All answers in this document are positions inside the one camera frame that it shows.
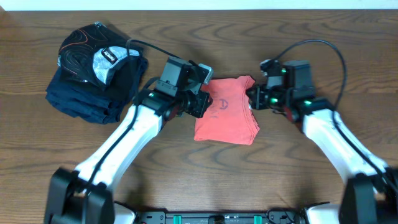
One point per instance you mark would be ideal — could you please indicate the red soccer t-shirt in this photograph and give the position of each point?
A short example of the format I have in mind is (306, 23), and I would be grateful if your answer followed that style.
(229, 118)

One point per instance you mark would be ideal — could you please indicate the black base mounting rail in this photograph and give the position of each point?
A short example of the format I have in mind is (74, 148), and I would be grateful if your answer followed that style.
(274, 216)

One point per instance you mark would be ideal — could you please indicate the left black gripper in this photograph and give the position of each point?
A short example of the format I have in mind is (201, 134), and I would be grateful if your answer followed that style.
(204, 101)

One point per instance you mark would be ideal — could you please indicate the navy blue folded garment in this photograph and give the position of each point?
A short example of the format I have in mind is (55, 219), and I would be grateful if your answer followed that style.
(84, 100)

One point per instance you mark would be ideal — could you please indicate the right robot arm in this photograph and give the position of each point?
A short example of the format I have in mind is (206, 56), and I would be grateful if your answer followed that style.
(370, 183)

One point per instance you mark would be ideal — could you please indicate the black patterned folded garment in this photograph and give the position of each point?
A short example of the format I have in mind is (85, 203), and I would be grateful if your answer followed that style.
(95, 56)

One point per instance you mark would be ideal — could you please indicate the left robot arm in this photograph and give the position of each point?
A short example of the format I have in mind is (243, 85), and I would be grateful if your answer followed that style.
(85, 195)

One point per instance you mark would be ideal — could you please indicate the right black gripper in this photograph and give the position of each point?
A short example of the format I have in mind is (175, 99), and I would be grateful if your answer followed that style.
(257, 102)

